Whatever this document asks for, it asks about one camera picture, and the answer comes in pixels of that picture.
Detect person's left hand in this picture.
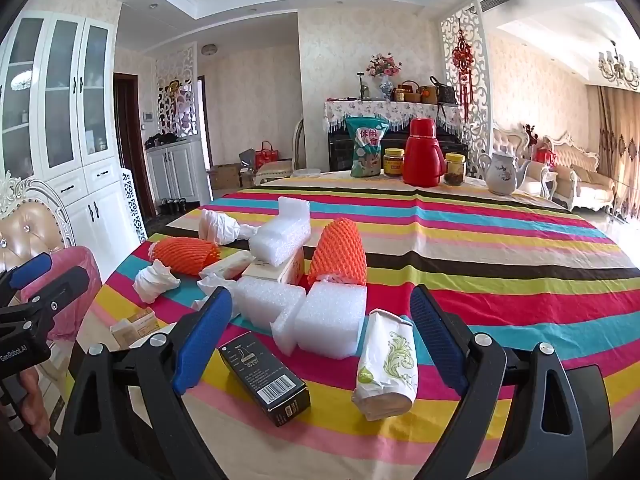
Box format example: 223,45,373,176
17,364,52,437

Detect small cardboard box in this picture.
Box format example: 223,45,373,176
110,306,169,350

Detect white paper bag green print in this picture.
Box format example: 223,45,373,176
351,308,419,422

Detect crystal chandelier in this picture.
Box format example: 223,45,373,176
597,40,640,92

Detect red gift bag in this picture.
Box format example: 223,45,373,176
255,141,280,171

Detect white plastic packet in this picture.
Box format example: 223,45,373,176
199,250,256,281

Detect cream cushioned side chair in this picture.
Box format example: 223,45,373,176
254,117,306,186

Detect crumpled white plastic bag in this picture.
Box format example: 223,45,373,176
198,208,260,246

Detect white porcelain teapot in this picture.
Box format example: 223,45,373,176
478,152,532,197

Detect white lattice column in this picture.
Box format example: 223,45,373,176
440,2,494,181

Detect white lattice partition screen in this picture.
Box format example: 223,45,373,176
154,42,199,143

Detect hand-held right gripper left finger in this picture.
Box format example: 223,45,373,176
57,285,235,480

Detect tall white glass-door cabinet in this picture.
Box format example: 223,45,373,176
0,10,151,283

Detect red thermos jug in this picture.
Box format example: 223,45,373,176
402,117,447,189

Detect brown wicker basket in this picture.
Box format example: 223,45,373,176
393,80,421,104

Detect ornate tan padded chair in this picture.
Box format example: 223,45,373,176
0,170,77,275

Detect white foam sheet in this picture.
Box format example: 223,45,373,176
248,196,312,266

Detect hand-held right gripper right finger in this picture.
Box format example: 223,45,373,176
410,284,588,480

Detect white lattice floor panel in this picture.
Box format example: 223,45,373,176
120,170,149,242

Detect white tissue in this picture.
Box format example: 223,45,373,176
192,276,239,312
133,259,182,305

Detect dark wooden door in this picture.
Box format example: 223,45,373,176
114,72,151,217

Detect black barcode box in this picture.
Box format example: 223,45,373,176
218,331,312,428

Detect pink-lined trash bin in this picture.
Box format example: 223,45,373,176
22,246,104,342

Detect brown cardboard box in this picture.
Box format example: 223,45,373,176
207,162,244,191

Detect low white shoe cabinet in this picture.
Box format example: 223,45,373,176
145,140,207,207

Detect red knot hanging ornament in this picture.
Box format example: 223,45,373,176
451,17,474,122

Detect dark handbag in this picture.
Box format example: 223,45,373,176
429,76,459,106

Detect ornate cream armchair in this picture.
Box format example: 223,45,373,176
492,121,551,197

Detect black piano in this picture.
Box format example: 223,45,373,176
327,120,469,174

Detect glass jar dark contents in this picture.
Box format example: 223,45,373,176
444,153,467,187

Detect brown patterned curtain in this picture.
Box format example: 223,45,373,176
597,85,640,222

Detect green snack bag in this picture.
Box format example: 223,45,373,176
346,116,390,179

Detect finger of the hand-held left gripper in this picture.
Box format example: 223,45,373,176
0,265,92,331
0,252,54,301

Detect floral lace piano cover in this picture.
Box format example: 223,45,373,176
324,99,464,134

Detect flat cream box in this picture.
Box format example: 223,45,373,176
241,249,306,289

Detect orange foam net sleeve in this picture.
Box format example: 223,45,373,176
149,236,222,277
307,217,364,289

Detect yellow-lidded jar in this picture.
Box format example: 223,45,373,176
382,148,406,178

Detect ornate cream sofa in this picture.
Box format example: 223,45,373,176
542,131,619,214

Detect white foam block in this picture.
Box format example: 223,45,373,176
271,282,369,360
235,276,307,332

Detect striped colourful tablecloth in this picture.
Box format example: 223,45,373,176
65,170,640,480

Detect vase of pink flowers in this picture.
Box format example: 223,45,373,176
366,52,404,101

